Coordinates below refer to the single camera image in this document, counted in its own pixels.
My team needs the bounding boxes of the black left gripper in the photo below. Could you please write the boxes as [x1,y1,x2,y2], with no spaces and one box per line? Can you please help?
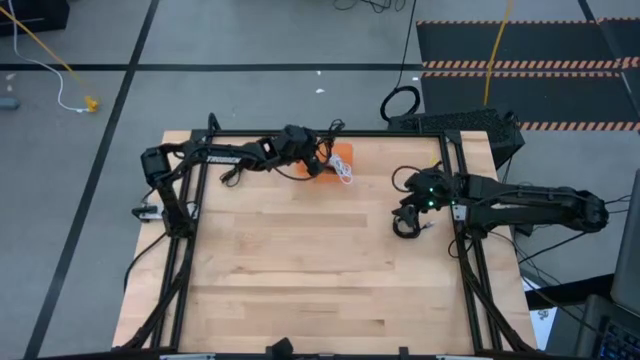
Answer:
[272,124,336,178]

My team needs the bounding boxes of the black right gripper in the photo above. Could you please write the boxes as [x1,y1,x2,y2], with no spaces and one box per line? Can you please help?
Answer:
[391,168,464,229]

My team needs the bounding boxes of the black usb-c cable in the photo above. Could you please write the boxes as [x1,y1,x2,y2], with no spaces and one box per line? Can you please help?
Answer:
[220,166,247,189]
[389,164,438,241]

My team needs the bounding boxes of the white USB-C cable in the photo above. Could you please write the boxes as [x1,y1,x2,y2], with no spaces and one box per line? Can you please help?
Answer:
[327,152,355,187]

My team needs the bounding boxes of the orange translucent plastic box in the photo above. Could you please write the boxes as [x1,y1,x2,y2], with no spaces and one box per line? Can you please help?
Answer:
[294,142,355,185]

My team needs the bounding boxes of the white printed paper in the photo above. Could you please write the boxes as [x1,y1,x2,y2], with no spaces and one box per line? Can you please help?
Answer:
[528,306,559,352]

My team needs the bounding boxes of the black mat with hazard stripes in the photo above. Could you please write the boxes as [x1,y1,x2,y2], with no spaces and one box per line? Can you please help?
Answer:
[415,16,640,134]

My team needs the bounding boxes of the black rounded object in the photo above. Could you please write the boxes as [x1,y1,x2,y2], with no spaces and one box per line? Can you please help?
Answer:
[269,337,297,360]

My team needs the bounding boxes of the dark monitor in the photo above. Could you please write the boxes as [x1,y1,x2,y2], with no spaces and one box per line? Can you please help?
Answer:
[609,168,640,319]

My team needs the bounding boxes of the black keyboard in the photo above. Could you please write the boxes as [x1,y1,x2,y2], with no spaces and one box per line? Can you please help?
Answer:
[574,293,640,360]

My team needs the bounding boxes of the black box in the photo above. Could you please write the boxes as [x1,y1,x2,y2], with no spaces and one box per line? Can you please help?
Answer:
[0,0,71,37]

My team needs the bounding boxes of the black aluminium table frame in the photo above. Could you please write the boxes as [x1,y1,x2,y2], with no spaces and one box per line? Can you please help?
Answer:
[118,112,540,357]

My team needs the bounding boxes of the thick black looped floor cable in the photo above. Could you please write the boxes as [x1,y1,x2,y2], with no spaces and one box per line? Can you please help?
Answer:
[379,0,423,124]

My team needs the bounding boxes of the tangled black floor cables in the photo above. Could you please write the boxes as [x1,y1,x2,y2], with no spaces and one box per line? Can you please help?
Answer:
[332,0,408,15]

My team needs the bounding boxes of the yellow cord with plug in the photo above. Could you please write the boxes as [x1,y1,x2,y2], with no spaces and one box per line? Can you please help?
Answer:
[0,4,100,114]

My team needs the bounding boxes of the white floor cable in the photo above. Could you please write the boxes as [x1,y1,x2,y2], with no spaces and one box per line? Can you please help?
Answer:
[6,0,89,114]

